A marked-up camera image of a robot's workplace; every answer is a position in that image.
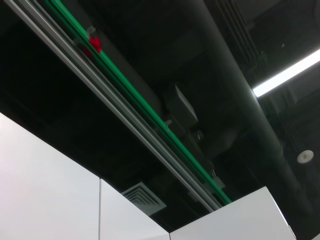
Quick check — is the square ceiling air vent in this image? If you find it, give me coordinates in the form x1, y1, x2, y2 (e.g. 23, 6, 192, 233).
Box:
121, 181, 167, 217

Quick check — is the red clamp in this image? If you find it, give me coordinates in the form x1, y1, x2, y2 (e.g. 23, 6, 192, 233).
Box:
83, 36, 102, 57

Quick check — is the white partition panel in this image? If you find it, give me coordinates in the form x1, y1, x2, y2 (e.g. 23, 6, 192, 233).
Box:
0, 112, 101, 240
169, 186, 297, 240
99, 177, 171, 240

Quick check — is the linear ceiling light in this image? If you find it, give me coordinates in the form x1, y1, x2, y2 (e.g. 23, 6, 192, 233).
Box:
251, 48, 320, 98

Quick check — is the round white ceiling detector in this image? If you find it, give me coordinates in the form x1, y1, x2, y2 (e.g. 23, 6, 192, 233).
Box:
296, 149, 314, 164

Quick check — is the grey ceiling duct box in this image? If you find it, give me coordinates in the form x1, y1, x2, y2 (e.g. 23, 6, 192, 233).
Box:
162, 81, 201, 131

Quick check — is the green ceiling rail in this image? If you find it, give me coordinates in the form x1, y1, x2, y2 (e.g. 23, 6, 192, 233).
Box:
43, 0, 232, 205

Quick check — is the grey aluminium ceiling rail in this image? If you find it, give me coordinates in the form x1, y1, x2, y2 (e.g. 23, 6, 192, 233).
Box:
4, 0, 223, 213

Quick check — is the large black ceiling duct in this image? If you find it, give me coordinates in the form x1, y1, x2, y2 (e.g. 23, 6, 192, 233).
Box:
159, 0, 320, 221

